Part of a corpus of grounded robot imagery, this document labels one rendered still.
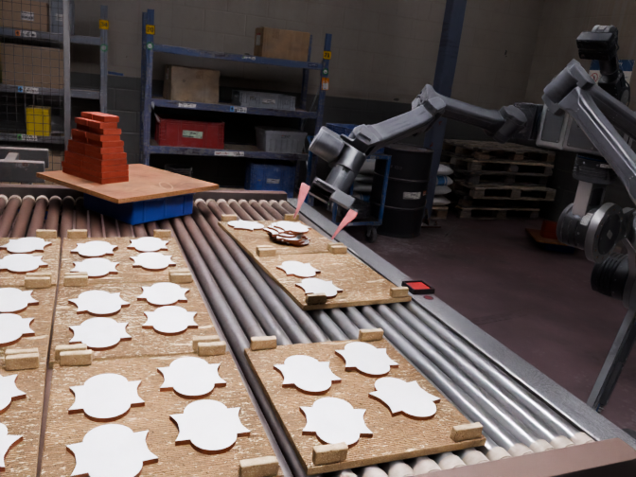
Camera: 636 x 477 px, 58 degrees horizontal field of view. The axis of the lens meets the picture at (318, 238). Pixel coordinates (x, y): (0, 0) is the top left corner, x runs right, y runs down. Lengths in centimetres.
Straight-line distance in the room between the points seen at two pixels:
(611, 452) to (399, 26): 659
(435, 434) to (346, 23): 632
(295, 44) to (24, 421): 545
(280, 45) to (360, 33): 134
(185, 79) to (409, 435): 525
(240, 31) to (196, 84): 98
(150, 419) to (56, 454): 16
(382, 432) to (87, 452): 49
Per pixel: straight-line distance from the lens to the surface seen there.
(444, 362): 142
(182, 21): 664
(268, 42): 615
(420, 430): 112
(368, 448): 105
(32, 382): 122
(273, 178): 633
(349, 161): 131
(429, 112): 167
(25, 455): 104
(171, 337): 135
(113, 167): 236
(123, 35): 658
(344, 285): 173
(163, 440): 103
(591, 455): 118
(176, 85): 602
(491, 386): 137
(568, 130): 208
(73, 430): 107
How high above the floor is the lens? 154
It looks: 16 degrees down
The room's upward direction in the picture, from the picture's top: 6 degrees clockwise
